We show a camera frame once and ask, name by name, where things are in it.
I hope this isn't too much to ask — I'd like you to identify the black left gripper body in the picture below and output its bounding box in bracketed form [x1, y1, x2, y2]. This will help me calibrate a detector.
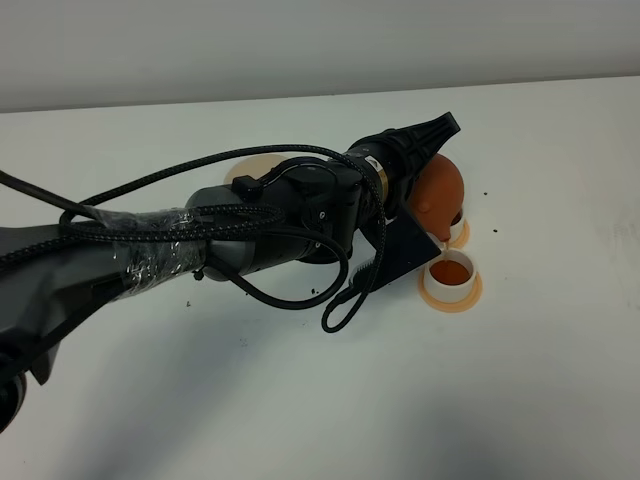
[347, 130, 423, 220]

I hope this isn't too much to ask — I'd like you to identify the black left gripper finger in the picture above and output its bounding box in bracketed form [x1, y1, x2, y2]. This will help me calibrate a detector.
[384, 112, 460, 170]

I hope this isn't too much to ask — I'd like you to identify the brown round teapot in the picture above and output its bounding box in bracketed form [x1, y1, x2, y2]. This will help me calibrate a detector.
[408, 154, 464, 242]

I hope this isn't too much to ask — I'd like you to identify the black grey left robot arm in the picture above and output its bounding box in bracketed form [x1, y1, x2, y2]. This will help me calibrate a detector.
[1, 113, 460, 425]

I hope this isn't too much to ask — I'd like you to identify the beige round teapot saucer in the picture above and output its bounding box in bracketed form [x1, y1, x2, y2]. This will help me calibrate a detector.
[224, 154, 286, 184]

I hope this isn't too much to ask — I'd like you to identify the far white teacup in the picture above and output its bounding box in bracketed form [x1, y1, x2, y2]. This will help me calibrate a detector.
[450, 210, 465, 240]

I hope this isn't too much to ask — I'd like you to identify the white teacup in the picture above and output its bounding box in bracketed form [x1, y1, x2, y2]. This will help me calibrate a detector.
[450, 210, 465, 240]
[425, 248, 477, 285]

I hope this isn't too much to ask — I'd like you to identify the far orange coaster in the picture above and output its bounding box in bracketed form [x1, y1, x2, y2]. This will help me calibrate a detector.
[448, 219, 470, 249]

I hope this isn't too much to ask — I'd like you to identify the orange coaster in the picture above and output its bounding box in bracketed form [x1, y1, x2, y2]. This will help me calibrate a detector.
[448, 219, 470, 249]
[418, 268, 483, 313]

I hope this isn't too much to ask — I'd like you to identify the near white teacup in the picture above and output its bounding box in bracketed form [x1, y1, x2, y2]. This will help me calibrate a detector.
[425, 248, 477, 285]

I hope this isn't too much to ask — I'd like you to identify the near orange coaster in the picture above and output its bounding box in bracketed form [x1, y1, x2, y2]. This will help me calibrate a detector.
[418, 268, 483, 313]

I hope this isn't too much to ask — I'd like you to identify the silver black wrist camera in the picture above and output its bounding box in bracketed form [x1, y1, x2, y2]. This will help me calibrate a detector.
[341, 203, 441, 300]

